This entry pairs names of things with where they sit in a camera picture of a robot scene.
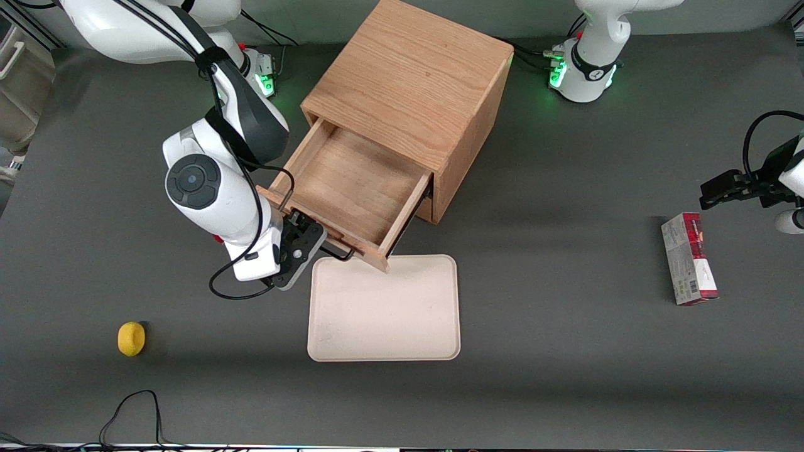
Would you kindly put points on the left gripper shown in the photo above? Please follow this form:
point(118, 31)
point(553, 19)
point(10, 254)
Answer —
point(767, 174)

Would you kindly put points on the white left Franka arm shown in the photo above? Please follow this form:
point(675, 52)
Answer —
point(597, 56)

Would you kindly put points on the red and grey carton box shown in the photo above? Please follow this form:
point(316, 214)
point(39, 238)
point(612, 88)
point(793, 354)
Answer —
point(688, 263)

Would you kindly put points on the yellow lemon toy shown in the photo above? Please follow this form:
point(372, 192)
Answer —
point(130, 339)

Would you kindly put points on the wooden drawer cabinet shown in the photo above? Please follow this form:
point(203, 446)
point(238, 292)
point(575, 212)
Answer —
point(408, 69)

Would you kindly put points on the wooden drawer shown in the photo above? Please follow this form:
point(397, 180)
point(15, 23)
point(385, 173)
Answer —
point(426, 210)
point(352, 182)

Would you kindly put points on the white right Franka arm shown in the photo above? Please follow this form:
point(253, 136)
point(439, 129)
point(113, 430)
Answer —
point(207, 201)

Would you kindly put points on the beige plastic tray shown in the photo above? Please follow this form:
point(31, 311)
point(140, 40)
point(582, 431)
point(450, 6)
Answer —
point(383, 307)

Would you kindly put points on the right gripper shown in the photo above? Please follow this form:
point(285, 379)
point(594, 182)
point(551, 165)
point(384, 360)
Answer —
point(291, 228)

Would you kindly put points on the beige plastic bin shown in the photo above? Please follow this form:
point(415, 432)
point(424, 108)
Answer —
point(25, 94)

